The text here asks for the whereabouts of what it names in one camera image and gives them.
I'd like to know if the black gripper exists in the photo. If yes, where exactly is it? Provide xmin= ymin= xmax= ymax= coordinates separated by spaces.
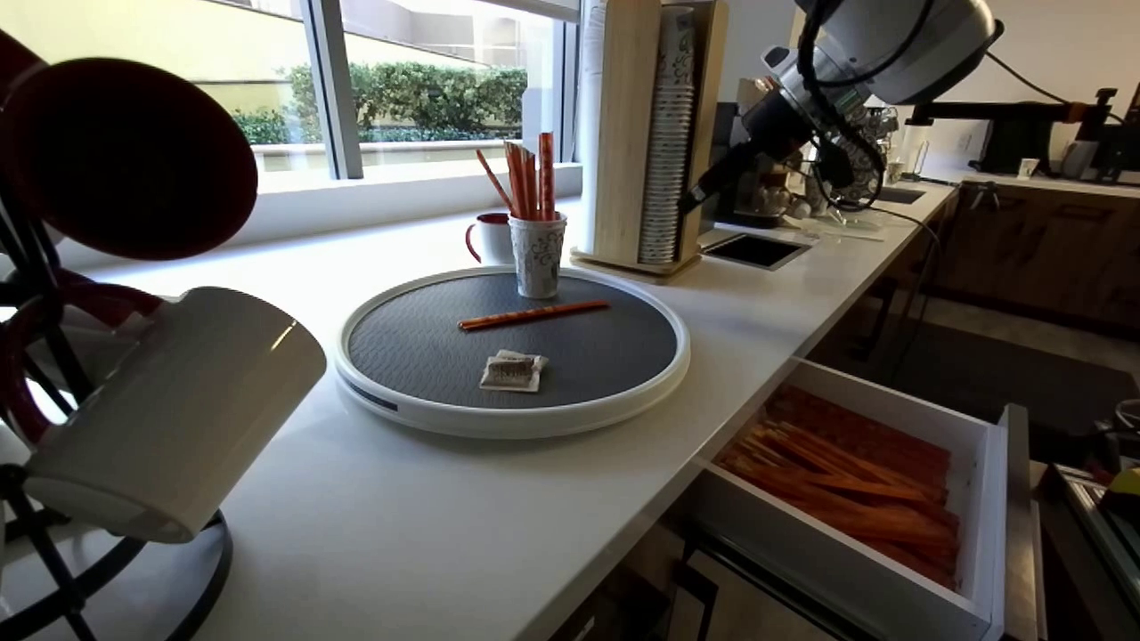
xmin=692 ymin=61 xmax=835 ymax=208

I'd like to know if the patterned paper coffee cup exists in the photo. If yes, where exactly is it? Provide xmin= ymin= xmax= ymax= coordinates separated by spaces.
xmin=510 ymin=208 xmax=571 ymax=304

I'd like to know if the pile of orange stick packets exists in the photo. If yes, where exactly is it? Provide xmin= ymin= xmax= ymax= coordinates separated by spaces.
xmin=716 ymin=386 xmax=970 ymax=593

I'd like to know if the white open drawer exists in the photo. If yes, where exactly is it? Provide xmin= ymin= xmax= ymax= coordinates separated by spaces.
xmin=680 ymin=357 xmax=1048 ymax=641

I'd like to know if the stack of grey ribbed lids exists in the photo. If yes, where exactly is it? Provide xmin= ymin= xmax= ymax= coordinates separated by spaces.
xmin=636 ymin=3 xmax=700 ymax=268

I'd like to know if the black square counter inset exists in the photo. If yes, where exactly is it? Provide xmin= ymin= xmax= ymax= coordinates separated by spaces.
xmin=698 ymin=227 xmax=817 ymax=277

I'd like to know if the silver metal appliance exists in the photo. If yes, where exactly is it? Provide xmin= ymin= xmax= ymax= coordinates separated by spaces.
xmin=831 ymin=105 xmax=901 ymax=208

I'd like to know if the white mug red interior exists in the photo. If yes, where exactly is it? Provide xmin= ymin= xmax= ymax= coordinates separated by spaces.
xmin=21 ymin=287 xmax=332 ymax=544
xmin=461 ymin=212 xmax=518 ymax=268
xmin=0 ymin=268 xmax=164 ymax=448

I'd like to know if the green hedge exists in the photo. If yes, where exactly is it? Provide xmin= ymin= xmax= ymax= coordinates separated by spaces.
xmin=228 ymin=65 xmax=532 ymax=151

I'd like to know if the dark wood cabinet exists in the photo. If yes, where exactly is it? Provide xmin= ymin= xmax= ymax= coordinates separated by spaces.
xmin=930 ymin=181 xmax=1140 ymax=341

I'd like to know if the round white tray grey mat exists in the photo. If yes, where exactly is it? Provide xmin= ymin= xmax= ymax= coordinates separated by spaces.
xmin=328 ymin=265 xmax=696 ymax=447

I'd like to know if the grey metal cart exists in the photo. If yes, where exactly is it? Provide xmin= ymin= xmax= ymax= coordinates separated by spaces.
xmin=1035 ymin=397 xmax=1140 ymax=641

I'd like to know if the dark red round object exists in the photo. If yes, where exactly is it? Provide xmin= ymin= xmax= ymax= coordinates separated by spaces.
xmin=0 ymin=56 xmax=261 ymax=265

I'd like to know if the black metal mug rack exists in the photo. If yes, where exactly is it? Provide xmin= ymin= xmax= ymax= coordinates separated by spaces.
xmin=0 ymin=201 xmax=239 ymax=641

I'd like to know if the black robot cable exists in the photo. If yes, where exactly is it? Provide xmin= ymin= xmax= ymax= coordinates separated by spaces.
xmin=791 ymin=0 xmax=909 ymax=222

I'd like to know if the grey window frame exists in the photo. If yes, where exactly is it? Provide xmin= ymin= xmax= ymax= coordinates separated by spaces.
xmin=0 ymin=0 xmax=584 ymax=246

